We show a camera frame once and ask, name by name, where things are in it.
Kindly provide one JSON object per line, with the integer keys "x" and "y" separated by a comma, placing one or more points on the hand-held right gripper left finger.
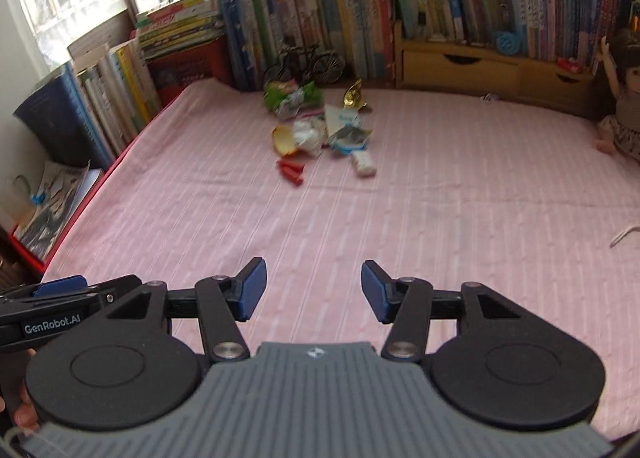
{"x": 250, "y": 288}

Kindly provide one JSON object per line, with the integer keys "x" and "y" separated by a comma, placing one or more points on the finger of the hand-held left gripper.
{"x": 60, "y": 285}

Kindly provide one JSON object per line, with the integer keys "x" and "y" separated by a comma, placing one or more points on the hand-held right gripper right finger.
{"x": 375, "y": 290}

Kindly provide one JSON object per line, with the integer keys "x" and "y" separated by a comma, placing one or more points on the small gold foil wrapper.
{"x": 353, "y": 95}

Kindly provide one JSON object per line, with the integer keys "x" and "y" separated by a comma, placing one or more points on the green snack wrapper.
{"x": 290, "y": 95}

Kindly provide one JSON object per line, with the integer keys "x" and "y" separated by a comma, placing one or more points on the stack of flat books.
{"x": 180, "y": 25}

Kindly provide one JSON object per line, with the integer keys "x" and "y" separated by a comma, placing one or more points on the person's left hand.
{"x": 25, "y": 418}

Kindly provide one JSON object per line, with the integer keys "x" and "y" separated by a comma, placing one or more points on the red box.
{"x": 35, "y": 264}

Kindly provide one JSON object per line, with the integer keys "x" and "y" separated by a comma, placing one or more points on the stack of magazines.
{"x": 55, "y": 198}

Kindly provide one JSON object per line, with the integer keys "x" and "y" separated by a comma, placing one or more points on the pink striped bed sheet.
{"x": 450, "y": 198}

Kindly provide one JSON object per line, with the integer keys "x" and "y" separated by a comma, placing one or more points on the red wrapper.
{"x": 291, "y": 172}

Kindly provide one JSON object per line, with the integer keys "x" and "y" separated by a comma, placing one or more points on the white small packet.
{"x": 363, "y": 163}

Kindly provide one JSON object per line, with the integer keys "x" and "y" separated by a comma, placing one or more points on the blue white snack wrapper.
{"x": 350, "y": 136}

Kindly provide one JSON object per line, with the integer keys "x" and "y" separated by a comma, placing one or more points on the white triangular wrapper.
{"x": 340, "y": 116}

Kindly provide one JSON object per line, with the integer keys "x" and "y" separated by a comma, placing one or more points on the small white trinket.
{"x": 488, "y": 97}

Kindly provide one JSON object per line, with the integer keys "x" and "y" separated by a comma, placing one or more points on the red plastic crate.
{"x": 190, "y": 70}

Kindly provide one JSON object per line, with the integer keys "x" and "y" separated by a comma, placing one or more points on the black toy bicycle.
{"x": 325, "y": 67}

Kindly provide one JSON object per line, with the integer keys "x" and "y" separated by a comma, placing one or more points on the wooden drawer organizer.
{"x": 475, "y": 67}

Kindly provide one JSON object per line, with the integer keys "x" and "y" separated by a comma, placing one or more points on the grid pattern board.
{"x": 100, "y": 35}

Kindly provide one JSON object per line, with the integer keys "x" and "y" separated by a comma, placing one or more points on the blue yarn ball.
{"x": 507, "y": 42}

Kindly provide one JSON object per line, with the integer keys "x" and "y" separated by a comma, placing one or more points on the red white small toy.
{"x": 570, "y": 65}

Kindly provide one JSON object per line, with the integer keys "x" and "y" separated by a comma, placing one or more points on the long-haired doll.
{"x": 625, "y": 107}

